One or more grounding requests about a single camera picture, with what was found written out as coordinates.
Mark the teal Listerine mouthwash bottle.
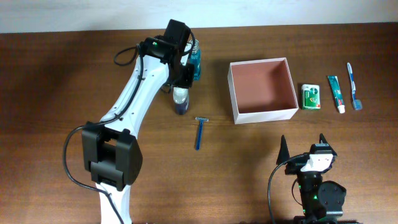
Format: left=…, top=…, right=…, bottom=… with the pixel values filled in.
left=190, top=40, right=201, bottom=81

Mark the green Dettol soap box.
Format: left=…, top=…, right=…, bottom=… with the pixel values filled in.
left=302, top=84, right=321, bottom=110

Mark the blue white toothbrush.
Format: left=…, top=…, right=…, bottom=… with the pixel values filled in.
left=346, top=62, right=363, bottom=110

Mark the green toothpaste tube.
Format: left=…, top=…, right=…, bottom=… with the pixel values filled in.
left=328, top=76, right=345, bottom=114

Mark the purple foam soap pump bottle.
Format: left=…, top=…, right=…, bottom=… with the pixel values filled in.
left=173, top=87, right=189, bottom=115

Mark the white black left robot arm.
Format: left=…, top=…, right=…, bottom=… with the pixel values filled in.
left=81, top=19, right=194, bottom=223

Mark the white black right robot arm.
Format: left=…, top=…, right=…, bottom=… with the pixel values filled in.
left=276, top=134, right=346, bottom=223

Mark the pink open cardboard box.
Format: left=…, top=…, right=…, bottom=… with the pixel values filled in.
left=228, top=58, right=299, bottom=124

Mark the blue disposable razor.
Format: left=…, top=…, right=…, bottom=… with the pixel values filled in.
left=195, top=117, right=209, bottom=151

